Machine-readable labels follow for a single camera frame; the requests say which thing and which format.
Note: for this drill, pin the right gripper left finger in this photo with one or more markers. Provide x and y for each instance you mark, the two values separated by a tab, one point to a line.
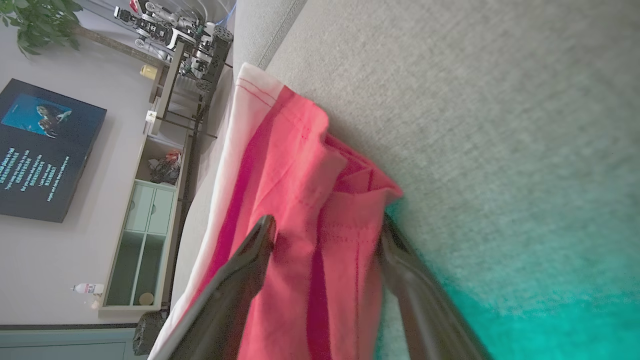
230	300

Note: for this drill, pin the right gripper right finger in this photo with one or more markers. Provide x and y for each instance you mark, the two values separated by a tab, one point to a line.
430	320

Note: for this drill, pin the red shorts with white stripe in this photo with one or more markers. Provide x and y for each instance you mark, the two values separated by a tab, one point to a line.
300	200

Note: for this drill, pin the round beige object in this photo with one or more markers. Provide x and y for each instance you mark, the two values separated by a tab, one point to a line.
146	299

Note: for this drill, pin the long low TV cabinet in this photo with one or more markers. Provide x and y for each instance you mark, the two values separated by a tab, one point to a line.
150	210

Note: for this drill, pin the clear plastic bottle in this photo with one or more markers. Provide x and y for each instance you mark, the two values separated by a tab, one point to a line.
89	288

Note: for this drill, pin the dark bag in cabinet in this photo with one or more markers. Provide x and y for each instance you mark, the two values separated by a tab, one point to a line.
166	170

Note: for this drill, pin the grey-green low panel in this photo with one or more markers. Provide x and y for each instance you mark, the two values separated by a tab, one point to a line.
60	345

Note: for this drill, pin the small white box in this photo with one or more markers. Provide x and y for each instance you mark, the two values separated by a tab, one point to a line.
151	116

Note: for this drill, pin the round coffee table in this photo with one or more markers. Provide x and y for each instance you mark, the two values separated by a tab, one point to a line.
165	90

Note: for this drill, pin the grey ottoman cushion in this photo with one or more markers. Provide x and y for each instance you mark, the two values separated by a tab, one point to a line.
500	100

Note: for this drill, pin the yellow mug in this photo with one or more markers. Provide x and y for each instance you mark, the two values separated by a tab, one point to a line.
148	72

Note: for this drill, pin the large grey sofa seat cushion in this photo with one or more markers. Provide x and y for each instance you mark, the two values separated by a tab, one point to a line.
260	25

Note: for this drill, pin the white wheeled robot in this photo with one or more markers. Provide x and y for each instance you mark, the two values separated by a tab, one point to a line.
165	30

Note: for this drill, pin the potted green tree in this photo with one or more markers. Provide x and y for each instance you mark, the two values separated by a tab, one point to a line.
40	20

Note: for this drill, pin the wall television screen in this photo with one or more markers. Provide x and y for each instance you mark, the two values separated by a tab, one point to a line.
45	165

